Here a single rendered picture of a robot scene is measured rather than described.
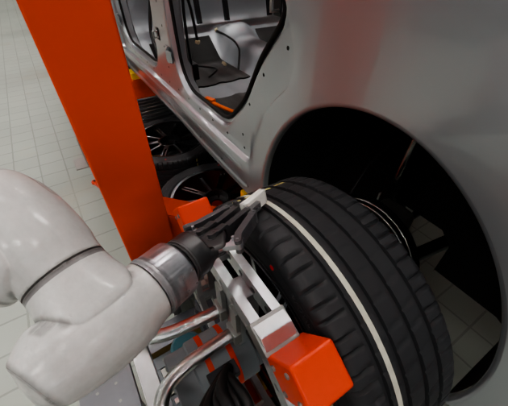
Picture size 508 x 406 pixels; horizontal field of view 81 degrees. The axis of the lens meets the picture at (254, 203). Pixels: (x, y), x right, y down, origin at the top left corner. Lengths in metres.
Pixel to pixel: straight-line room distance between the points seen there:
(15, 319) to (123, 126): 1.57
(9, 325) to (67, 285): 1.82
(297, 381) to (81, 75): 0.71
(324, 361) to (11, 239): 0.40
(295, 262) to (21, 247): 0.37
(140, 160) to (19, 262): 0.55
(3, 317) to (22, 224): 1.86
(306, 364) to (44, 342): 0.30
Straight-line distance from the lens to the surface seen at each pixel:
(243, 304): 0.53
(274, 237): 0.54
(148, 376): 0.66
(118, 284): 0.39
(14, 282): 0.42
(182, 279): 0.42
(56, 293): 0.39
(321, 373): 0.46
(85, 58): 0.79
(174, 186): 1.79
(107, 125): 0.84
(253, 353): 0.73
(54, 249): 0.40
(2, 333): 2.19
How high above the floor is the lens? 1.58
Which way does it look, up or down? 42 degrees down
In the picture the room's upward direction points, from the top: straight up
